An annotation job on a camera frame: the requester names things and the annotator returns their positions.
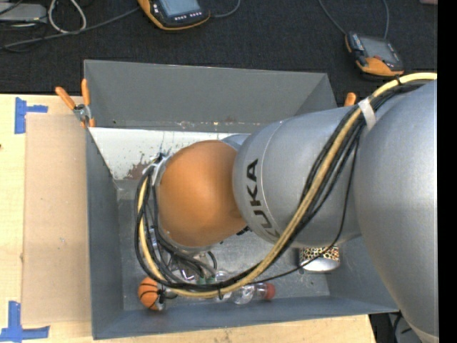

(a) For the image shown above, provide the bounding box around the brown cardboard board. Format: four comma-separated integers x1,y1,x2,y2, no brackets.
20,114,92,327

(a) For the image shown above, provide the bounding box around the orange toy basketball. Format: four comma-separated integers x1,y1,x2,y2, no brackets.
137,277,168,312

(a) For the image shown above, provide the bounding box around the grey metal bin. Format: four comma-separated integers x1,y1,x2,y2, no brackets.
83,59,400,341

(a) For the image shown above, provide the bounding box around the clear plastic bottle red cap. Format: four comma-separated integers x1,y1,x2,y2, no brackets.
214,271,277,305

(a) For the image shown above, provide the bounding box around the leopard print cup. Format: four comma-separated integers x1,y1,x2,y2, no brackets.
298,245,341,274

